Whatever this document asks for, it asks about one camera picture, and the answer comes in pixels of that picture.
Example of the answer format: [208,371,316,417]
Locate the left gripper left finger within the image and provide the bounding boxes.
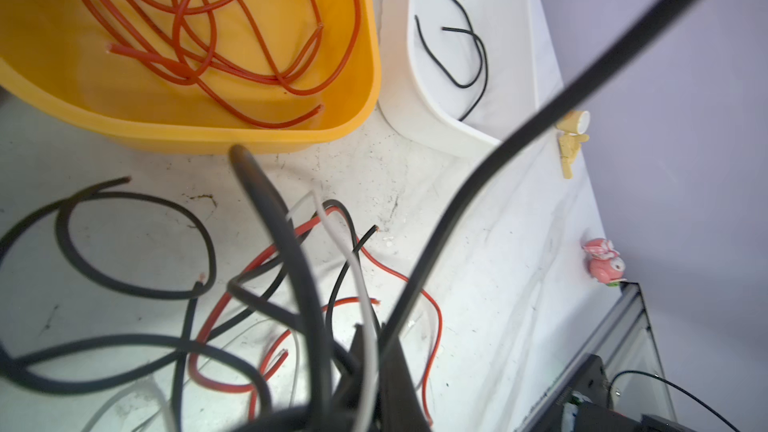
[333,325,364,424]

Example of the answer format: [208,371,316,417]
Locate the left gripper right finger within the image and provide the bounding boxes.
[379,341,430,432]

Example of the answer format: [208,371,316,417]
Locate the red cables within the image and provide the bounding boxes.
[187,206,444,427]

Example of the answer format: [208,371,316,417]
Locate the thin black cable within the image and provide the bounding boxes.
[323,224,382,337]

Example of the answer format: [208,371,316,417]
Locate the red cable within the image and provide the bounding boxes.
[70,0,363,130]

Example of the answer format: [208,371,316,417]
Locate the yellow toy figure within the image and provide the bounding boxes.
[556,110,591,179]

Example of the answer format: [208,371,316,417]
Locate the white plastic tub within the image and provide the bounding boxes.
[379,0,538,158]

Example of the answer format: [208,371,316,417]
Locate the yellow plastic tub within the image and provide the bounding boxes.
[1,0,381,154]

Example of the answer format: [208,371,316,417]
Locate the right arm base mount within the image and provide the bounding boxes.
[522,354,690,432]

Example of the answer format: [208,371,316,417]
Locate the aluminium front rail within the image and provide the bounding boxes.
[520,283,678,431]

